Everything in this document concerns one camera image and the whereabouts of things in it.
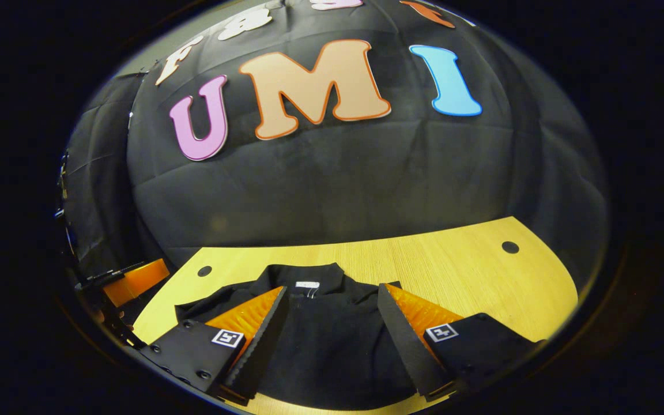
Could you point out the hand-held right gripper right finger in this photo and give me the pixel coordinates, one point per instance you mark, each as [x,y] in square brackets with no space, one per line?
[404,346]

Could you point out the black knit cardigan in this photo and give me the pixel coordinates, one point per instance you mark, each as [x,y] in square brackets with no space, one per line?
[332,346]

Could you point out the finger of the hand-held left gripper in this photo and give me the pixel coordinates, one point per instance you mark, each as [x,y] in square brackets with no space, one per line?
[142,279]

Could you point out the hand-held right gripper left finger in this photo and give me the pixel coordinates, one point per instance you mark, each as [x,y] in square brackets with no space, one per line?
[257,351]

